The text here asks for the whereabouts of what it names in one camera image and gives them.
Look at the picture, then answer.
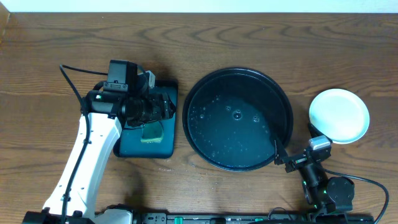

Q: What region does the round black tray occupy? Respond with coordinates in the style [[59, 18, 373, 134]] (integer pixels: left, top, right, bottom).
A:
[[182, 67, 294, 172]]

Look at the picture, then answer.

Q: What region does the green yellow sponge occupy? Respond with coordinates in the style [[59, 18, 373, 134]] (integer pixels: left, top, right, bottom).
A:
[[141, 121, 164, 143]]

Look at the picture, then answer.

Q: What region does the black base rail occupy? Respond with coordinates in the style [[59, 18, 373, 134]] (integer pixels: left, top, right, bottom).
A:
[[102, 203, 375, 224]]

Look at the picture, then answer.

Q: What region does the left black cable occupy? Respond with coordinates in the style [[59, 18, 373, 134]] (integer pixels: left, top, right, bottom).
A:
[[58, 64, 109, 224]]

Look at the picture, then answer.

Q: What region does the black rectangular water tray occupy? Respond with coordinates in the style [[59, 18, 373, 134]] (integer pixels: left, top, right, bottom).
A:
[[113, 80, 179, 159]]

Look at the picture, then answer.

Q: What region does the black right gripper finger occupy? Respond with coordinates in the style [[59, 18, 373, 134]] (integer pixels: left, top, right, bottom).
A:
[[274, 138, 289, 166], [308, 123, 324, 138]]

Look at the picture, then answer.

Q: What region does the black cable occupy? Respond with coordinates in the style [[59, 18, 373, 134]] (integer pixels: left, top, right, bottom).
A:
[[58, 64, 109, 224], [322, 167, 390, 224]]

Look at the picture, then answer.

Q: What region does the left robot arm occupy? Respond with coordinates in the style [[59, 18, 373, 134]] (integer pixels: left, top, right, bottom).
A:
[[23, 113, 175, 224]]

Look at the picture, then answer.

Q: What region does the light blue plate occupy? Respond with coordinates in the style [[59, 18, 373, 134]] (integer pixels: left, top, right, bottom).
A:
[[308, 88, 370, 144]]

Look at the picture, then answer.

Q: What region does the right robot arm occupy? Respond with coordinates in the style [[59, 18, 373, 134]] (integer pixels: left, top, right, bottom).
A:
[[274, 123, 354, 222]]

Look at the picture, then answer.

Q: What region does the right black cable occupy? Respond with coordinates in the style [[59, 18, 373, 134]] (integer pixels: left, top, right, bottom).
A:
[[322, 167, 390, 224]]

